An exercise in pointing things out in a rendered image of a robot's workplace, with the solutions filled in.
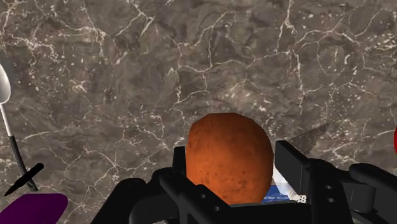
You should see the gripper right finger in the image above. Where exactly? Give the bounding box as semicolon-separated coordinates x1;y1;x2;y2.
274;140;397;224

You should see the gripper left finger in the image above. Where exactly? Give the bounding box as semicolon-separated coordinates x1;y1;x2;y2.
90;145;232;224

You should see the white and blue box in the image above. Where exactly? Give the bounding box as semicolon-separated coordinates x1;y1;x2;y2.
261;164;308;204

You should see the orange round fruit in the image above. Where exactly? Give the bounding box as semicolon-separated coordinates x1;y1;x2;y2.
185;112;275;206

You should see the purple flat object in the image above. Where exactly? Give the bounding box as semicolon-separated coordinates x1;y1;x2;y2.
0;193;69;224

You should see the black pen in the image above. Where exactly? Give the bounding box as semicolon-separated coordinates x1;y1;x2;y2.
4;162;45;197

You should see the silver spoon with black handle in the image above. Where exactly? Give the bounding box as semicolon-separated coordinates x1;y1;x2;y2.
0;64;39;192

